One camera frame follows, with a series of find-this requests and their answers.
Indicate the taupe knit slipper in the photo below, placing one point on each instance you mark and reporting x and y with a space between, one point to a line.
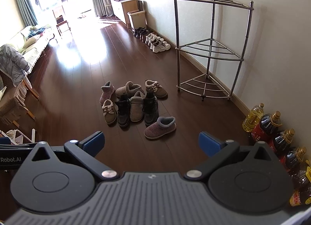
127 89
136 109

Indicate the grey puffer jacket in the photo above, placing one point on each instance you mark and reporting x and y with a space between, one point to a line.
12 64

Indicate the metal corner rack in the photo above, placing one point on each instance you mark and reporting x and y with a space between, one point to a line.
178 48

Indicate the cream covered sofa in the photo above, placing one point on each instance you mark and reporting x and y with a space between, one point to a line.
36 45

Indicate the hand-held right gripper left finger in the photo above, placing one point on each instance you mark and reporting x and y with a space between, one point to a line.
93 142

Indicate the wooden chair with beige cover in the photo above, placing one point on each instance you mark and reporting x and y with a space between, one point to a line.
9 103

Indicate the yellow cooking oil bottle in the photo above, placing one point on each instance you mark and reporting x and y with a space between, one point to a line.
252 118

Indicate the black high-top sneaker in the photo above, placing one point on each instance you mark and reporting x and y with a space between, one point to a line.
150 108
122 114

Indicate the row of sneakers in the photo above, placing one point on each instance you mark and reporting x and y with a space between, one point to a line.
159 45

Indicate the dark clothes pile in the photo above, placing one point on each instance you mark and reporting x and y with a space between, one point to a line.
37 32

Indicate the tan fleece buckle shoe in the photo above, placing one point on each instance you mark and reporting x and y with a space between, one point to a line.
156 89
108 114

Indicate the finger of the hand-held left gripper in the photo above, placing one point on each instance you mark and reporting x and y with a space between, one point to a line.
7 141
17 146

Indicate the wooden cabinet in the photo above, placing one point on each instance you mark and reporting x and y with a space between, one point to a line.
120 9

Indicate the dark oil bottle yellow label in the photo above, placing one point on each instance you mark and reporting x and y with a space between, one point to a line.
300 191

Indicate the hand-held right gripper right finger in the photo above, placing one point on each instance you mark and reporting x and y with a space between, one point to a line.
210 143

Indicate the white trash bin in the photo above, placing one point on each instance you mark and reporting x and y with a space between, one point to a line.
137 21

